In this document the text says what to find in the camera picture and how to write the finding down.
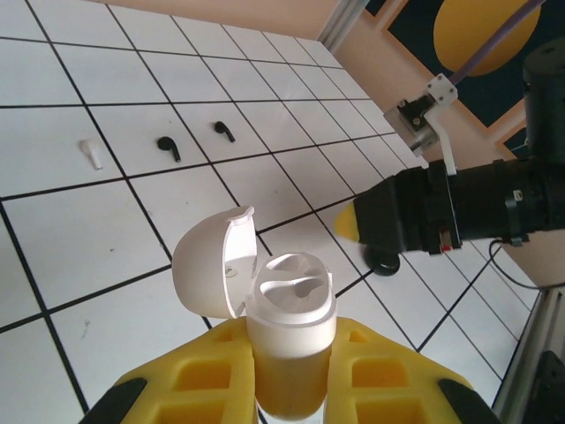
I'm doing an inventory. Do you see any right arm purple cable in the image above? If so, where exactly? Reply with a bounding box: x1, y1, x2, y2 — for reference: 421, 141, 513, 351
448, 0, 547, 86

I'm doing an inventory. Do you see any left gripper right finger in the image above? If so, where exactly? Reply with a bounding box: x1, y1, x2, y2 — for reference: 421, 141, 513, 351
325, 315, 501, 424

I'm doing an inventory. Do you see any aluminium corner post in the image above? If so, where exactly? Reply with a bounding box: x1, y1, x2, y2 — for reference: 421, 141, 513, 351
318, 0, 368, 50

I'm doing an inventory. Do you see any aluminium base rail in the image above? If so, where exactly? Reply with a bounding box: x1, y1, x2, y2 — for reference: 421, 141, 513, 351
491, 285, 565, 424

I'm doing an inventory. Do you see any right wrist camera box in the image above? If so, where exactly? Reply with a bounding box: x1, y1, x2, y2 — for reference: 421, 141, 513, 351
381, 73, 460, 174

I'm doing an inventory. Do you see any white wireless earbud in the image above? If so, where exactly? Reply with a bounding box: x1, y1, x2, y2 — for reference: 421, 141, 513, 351
79, 139, 105, 170

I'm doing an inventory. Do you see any white earbud charging case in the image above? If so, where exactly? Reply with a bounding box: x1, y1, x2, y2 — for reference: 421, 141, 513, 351
170, 205, 339, 420

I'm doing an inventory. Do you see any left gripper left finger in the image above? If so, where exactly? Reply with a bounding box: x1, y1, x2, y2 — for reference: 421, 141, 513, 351
83, 317, 260, 424

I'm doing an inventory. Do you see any thin black cable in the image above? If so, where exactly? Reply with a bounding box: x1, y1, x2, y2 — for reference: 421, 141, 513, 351
486, 239, 551, 289

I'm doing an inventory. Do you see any black wireless earbud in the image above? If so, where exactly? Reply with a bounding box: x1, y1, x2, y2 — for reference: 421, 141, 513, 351
213, 120, 236, 144
156, 136, 184, 163

